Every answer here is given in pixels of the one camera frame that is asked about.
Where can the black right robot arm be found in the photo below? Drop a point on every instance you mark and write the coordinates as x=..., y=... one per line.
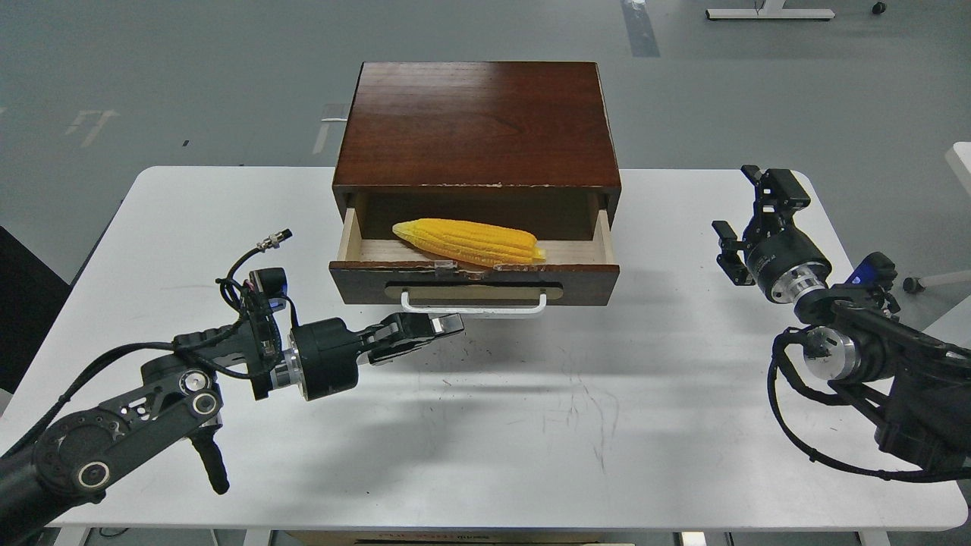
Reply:
x=851, y=349

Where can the white caster leg right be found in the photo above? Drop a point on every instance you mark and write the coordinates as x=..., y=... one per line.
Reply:
x=914, y=285

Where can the white table base background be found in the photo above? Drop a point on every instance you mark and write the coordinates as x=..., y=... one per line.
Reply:
x=770, y=10

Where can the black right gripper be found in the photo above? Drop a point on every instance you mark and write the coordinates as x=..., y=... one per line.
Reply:
x=786, y=265

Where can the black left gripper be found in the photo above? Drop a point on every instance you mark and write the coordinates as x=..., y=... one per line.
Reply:
x=328, y=351

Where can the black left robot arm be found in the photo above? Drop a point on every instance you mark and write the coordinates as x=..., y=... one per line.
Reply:
x=66, y=461

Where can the dark wooden drawer cabinet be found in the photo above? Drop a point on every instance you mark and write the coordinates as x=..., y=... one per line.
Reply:
x=478, y=129

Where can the yellow corn cob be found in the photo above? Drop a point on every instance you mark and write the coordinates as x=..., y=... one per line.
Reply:
x=472, y=242

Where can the wooden drawer with white handle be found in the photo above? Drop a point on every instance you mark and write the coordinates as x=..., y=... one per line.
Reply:
x=371, y=271

